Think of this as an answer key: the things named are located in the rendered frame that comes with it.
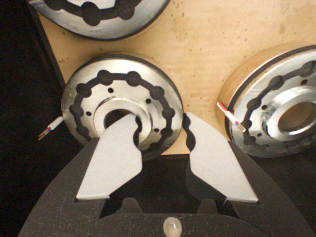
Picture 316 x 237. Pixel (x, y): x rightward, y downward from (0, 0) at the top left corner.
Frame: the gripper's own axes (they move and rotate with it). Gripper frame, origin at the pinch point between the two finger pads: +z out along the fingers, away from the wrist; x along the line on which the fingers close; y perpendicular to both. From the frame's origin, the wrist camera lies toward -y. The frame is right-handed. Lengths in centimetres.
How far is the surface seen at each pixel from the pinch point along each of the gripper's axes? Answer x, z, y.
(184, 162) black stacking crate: 3.2, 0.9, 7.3
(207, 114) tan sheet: 5.1, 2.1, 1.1
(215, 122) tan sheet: 6.3, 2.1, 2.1
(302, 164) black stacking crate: 16.9, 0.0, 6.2
